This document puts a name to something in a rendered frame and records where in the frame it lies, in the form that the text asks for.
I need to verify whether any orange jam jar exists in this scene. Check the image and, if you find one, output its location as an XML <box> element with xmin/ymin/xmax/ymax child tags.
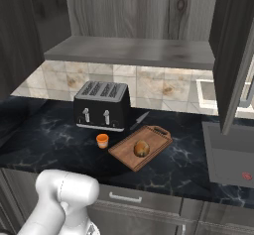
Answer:
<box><xmin>95</xmin><ymin>133</ymin><xmax>110</xmax><ymax>150</ymax></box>

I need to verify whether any round brown bread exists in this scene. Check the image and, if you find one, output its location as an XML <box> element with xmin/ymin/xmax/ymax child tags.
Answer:
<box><xmin>133</xmin><ymin>139</ymin><xmax>151</xmax><ymax>159</ymax></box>

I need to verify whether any wooden cutting board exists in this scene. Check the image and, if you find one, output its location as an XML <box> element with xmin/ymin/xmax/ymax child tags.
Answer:
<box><xmin>107</xmin><ymin>124</ymin><xmax>174</xmax><ymax>174</ymax></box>

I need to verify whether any dark wooden cabinet door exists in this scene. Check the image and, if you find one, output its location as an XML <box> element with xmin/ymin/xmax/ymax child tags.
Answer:
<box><xmin>208</xmin><ymin>0</ymin><xmax>254</xmax><ymax>136</ymax></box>
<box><xmin>0</xmin><ymin>0</ymin><xmax>46</xmax><ymax>102</ymax></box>

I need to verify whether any grey kitchen knife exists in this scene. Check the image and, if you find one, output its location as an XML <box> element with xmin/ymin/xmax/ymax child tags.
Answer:
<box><xmin>129</xmin><ymin>110</ymin><xmax>151</xmax><ymax>132</ymax></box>

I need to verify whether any black four-slot toaster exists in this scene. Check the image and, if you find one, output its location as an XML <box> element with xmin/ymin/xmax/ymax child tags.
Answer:
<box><xmin>72</xmin><ymin>80</ymin><xmax>131</xmax><ymax>133</ymax></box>

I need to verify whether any grey drawer front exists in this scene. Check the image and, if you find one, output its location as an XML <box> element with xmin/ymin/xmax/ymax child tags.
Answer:
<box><xmin>94</xmin><ymin>182</ymin><xmax>184</xmax><ymax>217</ymax></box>

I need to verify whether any grey sink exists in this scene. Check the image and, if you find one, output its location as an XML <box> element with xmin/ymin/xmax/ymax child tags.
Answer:
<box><xmin>201</xmin><ymin>121</ymin><xmax>254</xmax><ymax>190</ymax></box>

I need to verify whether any grey cupboard door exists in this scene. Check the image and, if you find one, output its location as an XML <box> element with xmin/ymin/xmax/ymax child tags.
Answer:
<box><xmin>180</xmin><ymin>197</ymin><xmax>254</xmax><ymax>235</ymax></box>
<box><xmin>86</xmin><ymin>200</ymin><xmax>187</xmax><ymax>235</ymax></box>
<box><xmin>0</xmin><ymin>167</ymin><xmax>45</xmax><ymax>235</ymax></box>

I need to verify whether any grey tap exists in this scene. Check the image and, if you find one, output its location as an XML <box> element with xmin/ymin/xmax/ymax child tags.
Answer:
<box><xmin>238</xmin><ymin>76</ymin><xmax>254</xmax><ymax>109</ymax></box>

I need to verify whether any grey wooden wall cabinet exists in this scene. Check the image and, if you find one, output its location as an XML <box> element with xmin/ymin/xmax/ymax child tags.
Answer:
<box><xmin>28</xmin><ymin>0</ymin><xmax>233</xmax><ymax>71</ymax></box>

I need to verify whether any silver drawer handle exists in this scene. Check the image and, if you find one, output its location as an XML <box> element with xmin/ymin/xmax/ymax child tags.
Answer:
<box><xmin>108</xmin><ymin>191</ymin><xmax>144</xmax><ymax>204</ymax></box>

